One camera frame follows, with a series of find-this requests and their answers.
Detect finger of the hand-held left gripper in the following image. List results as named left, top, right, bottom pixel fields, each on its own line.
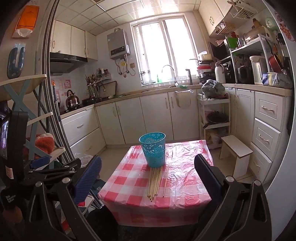
left=30, top=156, right=52, bottom=169
left=28, top=158, right=82, bottom=183

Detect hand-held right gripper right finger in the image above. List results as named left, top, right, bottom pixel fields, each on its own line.
left=192, top=154, right=272, bottom=241

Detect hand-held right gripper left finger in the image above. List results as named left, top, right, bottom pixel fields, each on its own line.
left=25, top=156, right=102, bottom=241

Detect bundle of wooden chopsticks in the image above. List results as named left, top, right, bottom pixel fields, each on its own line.
left=147, top=166, right=163, bottom=202

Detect blue perforated plastic basket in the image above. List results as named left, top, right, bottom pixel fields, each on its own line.
left=139, top=132, right=166, bottom=168

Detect person's left hand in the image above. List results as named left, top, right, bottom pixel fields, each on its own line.
left=0, top=206, right=23, bottom=231

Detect orange plush toy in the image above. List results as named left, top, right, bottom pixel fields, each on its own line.
left=29, top=133, right=55, bottom=160

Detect floral lined trash bin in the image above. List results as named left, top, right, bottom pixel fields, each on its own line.
left=74, top=152, right=93, bottom=167

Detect red checkered tablecloth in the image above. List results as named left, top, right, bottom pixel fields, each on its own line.
left=97, top=140, right=214, bottom=227

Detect white wooden step stool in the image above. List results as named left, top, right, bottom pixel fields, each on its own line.
left=219, top=135, right=253, bottom=179

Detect white two-drawer cabinet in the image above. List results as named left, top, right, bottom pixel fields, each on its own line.
left=60, top=108, right=107, bottom=160

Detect person's black trouser leg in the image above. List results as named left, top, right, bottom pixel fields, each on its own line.
left=88, top=206, right=121, bottom=241

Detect teal and beige shelf unit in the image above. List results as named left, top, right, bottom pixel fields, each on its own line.
left=0, top=74, right=66, bottom=167

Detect dark wok in cart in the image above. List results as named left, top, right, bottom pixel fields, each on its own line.
left=203, top=111, right=228, bottom=129

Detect steel kettle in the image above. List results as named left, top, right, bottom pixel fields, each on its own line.
left=65, top=90, right=80, bottom=108

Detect white multi-drawer cabinet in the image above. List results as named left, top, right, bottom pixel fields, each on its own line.
left=228, top=87, right=292, bottom=184

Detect white rolling cart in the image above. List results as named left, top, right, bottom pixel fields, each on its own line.
left=197, top=93, right=231, bottom=149

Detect white hanging bag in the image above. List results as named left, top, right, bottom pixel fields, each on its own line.
left=174, top=90, right=194, bottom=109

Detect black frying pan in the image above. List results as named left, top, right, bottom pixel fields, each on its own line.
left=82, top=97, right=102, bottom=105

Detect white door base cabinets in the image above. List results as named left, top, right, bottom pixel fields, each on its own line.
left=95, top=89, right=202, bottom=145

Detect grey tied plastic bag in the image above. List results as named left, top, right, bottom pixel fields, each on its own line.
left=201, top=79, right=227, bottom=99

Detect leaning cutting board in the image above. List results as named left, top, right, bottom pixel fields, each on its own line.
left=100, top=81, right=118, bottom=98

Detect black range hood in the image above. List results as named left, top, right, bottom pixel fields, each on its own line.
left=50, top=52, right=88, bottom=73

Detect curved steel faucet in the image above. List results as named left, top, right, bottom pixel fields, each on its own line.
left=161, top=65, right=179, bottom=88

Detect white thermos jug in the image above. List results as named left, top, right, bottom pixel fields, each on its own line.
left=215, top=63, right=226, bottom=83

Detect stacked dishes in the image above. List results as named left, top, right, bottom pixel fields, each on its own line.
left=196, top=51, right=213, bottom=78

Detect black cooking pot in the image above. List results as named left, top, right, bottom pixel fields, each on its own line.
left=236, top=65, right=252, bottom=84

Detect blue yellow food packets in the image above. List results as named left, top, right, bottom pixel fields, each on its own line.
left=262, top=72, right=292, bottom=89

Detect white electric water boiler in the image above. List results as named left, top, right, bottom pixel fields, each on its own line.
left=249, top=56, right=269, bottom=85

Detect orange and white packet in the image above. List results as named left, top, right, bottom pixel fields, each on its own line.
left=11, top=5, right=40, bottom=38

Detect black microwave oven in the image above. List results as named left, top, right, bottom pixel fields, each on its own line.
left=209, top=42, right=232, bottom=61

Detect red pan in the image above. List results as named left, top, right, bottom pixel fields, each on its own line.
left=268, top=54, right=283, bottom=73

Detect kitchen window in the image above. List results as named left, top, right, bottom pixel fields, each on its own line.
left=130, top=16, right=201, bottom=87

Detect white countertop shelf rack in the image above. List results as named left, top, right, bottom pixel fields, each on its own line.
left=230, top=34, right=280, bottom=84

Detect white green small fan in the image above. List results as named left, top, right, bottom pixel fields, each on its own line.
left=265, top=17, right=279, bottom=30

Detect red paper wall decoration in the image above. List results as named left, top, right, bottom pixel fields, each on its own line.
left=51, top=79, right=73, bottom=103

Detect grey sliding door frame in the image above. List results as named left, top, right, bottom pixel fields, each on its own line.
left=37, top=0, right=74, bottom=163

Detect blue wall holder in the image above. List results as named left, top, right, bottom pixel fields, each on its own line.
left=7, top=44, right=26, bottom=79

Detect wall utensil rack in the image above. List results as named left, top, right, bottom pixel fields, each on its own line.
left=85, top=68, right=112, bottom=87

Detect white wall cabinets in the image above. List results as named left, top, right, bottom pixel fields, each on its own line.
left=50, top=20, right=99, bottom=61

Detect water heater hoses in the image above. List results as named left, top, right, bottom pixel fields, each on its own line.
left=117, top=54, right=136, bottom=76

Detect grey wall water heater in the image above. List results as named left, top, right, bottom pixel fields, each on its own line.
left=107, top=30, right=130, bottom=59

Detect small hanging wire basket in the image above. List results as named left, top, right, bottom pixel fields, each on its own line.
left=215, top=21, right=232, bottom=35

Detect cream wall cabinet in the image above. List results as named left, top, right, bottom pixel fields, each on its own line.
left=198, top=0, right=234, bottom=36

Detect white wire basket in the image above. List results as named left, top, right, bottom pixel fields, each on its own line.
left=228, top=0, right=258, bottom=18

